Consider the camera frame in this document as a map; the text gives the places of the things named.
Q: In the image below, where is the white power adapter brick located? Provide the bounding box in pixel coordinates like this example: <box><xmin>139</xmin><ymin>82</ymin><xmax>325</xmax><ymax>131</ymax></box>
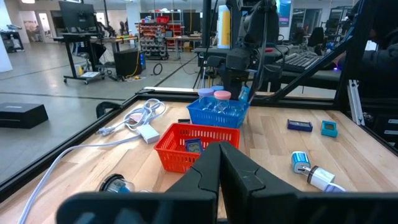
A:
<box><xmin>136</xmin><ymin>124</ymin><xmax>161</xmax><ymax>144</ymax></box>

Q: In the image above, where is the person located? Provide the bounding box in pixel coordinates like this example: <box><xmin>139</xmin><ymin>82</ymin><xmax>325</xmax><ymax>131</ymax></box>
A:
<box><xmin>331</xmin><ymin>0</ymin><xmax>398</xmax><ymax>100</ymax></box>

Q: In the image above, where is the teal wall charger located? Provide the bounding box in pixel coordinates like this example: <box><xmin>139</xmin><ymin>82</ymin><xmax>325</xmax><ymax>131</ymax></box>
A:
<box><xmin>290</xmin><ymin>151</ymin><xmax>312</xmax><ymax>174</ymax></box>

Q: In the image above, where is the purple wall charger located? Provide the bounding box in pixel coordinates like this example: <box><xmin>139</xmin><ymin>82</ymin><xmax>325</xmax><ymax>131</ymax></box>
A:
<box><xmin>323</xmin><ymin>182</ymin><xmax>346</xmax><ymax>193</ymax></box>

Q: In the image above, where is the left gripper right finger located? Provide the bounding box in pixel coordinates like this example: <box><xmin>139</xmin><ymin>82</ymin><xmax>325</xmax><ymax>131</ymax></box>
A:
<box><xmin>220</xmin><ymin>142</ymin><xmax>398</xmax><ymax>224</ymax></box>

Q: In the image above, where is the blue plastic basket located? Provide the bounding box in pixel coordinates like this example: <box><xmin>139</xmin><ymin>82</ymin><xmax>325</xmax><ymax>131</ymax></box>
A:
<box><xmin>186</xmin><ymin>98</ymin><xmax>250</xmax><ymax>129</ymax></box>

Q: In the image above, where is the black floor box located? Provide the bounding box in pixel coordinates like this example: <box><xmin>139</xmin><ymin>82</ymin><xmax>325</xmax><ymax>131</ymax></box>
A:
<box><xmin>0</xmin><ymin>102</ymin><xmax>49</xmax><ymax>129</ymax></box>

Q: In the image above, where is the pink lid clear jar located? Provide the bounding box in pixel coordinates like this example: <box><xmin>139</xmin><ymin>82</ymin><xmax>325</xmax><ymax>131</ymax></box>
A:
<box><xmin>213</xmin><ymin>90</ymin><xmax>233</xmax><ymax>113</ymax></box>

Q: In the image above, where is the red plastic basket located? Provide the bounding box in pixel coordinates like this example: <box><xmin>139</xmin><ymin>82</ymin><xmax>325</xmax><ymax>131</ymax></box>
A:
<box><xmin>154</xmin><ymin>123</ymin><xmax>241</xmax><ymax>174</ymax></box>

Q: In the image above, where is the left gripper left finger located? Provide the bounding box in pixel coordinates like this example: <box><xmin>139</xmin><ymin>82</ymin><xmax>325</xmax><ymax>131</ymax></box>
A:
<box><xmin>55</xmin><ymin>142</ymin><xmax>222</xmax><ymax>224</ymax></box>

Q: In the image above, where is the black rolling desk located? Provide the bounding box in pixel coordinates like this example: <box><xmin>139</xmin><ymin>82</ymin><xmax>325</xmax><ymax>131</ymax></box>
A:
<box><xmin>52</xmin><ymin>30</ymin><xmax>139</xmax><ymax>85</ymax></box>

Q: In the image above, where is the black monitor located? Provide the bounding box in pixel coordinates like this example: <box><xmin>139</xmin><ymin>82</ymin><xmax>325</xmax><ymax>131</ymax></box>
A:
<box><xmin>58</xmin><ymin>0</ymin><xmax>97</xmax><ymax>34</ymax></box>

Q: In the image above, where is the blue screen monitor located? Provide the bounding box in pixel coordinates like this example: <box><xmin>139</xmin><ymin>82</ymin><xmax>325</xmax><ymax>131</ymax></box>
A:
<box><xmin>275</xmin><ymin>0</ymin><xmax>293</xmax><ymax>28</ymax></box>

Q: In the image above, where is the white and yellow roll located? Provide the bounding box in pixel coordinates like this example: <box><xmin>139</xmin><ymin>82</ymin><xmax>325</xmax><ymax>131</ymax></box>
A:
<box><xmin>216</xmin><ymin>4</ymin><xmax>232</xmax><ymax>50</ymax></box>

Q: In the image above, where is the black clamp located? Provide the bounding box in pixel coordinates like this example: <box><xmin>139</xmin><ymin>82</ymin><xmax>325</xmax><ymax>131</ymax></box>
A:
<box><xmin>95</xmin><ymin>101</ymin><xmax>124</xmax><ymax>119</ymax></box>

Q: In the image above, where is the white bracket strip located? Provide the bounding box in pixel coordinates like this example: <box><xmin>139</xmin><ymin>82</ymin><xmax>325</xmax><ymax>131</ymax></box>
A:
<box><xmin>347</xmin><ymin>78</ymin><xmax>366</xmax><ymax>126</ymax></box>

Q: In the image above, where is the black aluminium frame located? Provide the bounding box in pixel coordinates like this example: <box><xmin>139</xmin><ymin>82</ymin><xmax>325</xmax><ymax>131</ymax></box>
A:
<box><xmin>0</xmin><ymin>0</ymin><xmax>398</xmax><ymax>203</ymax></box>

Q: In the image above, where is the black keyboard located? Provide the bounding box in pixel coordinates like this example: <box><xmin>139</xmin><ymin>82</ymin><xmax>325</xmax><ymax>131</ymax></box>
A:
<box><xmin>275</xmin><ymin>51</ymin><xmax>326</xmax><ymax>73</ymax></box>

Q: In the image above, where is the white wall charger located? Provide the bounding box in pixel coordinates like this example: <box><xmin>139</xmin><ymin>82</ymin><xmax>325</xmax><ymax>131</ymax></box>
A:
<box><xmin>303</xmin><ymin>165</ymin><xmax>336</xmax><ymax>191</ymax></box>

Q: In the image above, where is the black cable loop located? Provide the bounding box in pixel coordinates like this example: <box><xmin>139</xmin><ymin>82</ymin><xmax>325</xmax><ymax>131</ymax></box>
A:
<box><xmin>152</xmin><ymin>62</ymin><xmax>164</xmax><ymax>77</ymax></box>

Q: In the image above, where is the black cart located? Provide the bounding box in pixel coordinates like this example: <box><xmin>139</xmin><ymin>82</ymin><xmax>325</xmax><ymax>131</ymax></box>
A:
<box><xmin>0</xmin><ymin>29</ymin><xmax>25</xmax><ymax>54</ymax></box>

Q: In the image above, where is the red bin shelf rack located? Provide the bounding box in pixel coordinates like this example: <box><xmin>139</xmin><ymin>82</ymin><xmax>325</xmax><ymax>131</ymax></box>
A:
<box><xmin>135</xmin><ymin>14</ymin><xmax>184</xmax><ymax>60</ymax></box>

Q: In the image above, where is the purple lid clear jar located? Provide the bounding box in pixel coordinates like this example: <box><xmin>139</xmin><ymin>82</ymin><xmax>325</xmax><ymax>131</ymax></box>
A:
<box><xmin>197</xmin><ymin>88</ymin><xmax>216</xmax><ymax>111</ymax></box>

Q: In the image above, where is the black computer tower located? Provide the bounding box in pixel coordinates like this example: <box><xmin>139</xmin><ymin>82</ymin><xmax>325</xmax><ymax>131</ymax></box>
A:
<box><xmin>113</xmin><ymin>48</ymin><xmax>147</xmax><ymax>78</ymax></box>

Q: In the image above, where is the long white cable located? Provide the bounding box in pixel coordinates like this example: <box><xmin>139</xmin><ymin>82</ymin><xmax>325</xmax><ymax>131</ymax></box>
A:
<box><xmin>17</xmin><ymin>134</ymin><xmax>142</xmax><ymax>224</ymax></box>

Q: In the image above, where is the blue sand timer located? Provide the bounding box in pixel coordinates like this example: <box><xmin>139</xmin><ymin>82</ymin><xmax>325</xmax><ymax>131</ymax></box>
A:
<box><xmin>98</xmin><ymin>173</ymin><xmax>153</xmax><ymax>194</ymax></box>

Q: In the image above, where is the teal digital display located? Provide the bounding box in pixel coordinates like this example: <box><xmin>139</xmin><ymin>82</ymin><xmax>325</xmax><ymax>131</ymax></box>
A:
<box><xmin>320</xmin><ymin>120</ymin><xmax>339</xmax><ymax>139</ymax></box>

